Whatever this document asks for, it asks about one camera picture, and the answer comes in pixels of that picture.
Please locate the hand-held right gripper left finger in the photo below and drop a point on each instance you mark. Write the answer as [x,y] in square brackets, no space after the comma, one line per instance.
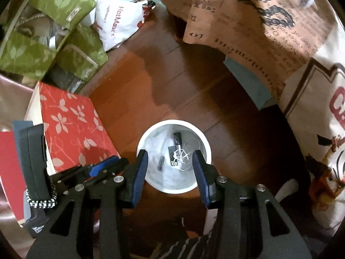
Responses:
[140,178]

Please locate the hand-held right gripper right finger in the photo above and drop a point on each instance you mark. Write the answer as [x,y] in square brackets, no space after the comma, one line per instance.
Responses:
[200,178]

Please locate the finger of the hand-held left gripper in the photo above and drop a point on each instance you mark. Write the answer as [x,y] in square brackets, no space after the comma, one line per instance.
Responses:
[118,164]
[101,166]

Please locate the white plastic bucket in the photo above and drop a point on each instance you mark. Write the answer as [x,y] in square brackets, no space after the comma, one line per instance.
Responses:
[156,140]

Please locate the black packet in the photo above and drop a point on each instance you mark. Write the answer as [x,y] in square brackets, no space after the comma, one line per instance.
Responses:
[176,138]

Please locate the red paper envelope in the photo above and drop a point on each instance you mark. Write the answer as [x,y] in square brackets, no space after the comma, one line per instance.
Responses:
[10,172]

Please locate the red floral box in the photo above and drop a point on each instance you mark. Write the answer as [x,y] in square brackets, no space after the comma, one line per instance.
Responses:
[72,124]

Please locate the brown shiny cloth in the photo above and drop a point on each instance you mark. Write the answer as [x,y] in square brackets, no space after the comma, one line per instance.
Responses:
[13,99]

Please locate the black white striped garment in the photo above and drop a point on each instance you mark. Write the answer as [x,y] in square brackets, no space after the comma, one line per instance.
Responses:
[188,248]

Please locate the dark grey bag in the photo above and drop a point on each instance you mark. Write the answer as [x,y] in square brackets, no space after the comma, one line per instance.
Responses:
[62,78]

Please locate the teal bed sheet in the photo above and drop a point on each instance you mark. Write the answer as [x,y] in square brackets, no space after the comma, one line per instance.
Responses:
[250,86]

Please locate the green leaf-print bag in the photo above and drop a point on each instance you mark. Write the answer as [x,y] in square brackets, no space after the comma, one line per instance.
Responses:
[59,0]
[21,56]
[80,54]

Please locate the white plastic bag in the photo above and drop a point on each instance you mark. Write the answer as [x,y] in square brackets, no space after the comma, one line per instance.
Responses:
[113,24]

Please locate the printed blanket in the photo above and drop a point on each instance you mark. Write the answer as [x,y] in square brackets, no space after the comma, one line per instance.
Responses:
[269,32]

